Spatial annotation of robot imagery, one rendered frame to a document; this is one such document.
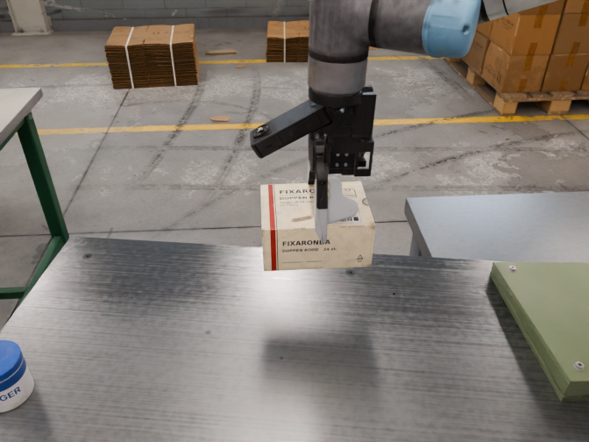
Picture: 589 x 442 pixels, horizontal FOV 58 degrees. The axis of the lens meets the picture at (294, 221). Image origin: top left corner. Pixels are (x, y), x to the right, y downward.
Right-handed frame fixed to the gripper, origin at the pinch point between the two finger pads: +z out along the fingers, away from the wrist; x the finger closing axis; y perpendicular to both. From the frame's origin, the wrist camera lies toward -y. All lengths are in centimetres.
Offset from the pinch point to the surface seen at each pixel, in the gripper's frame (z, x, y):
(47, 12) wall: 85, 487, -210
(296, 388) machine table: 17.5, -17.9, -3.5
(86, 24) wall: 96, 485, -176
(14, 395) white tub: 15.7, -18.4, -41.8
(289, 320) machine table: 17.5, -4.6, -3.8
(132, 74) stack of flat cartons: 91, 324, -100
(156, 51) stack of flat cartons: 74, 326, -81
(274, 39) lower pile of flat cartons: 81, 376, 7
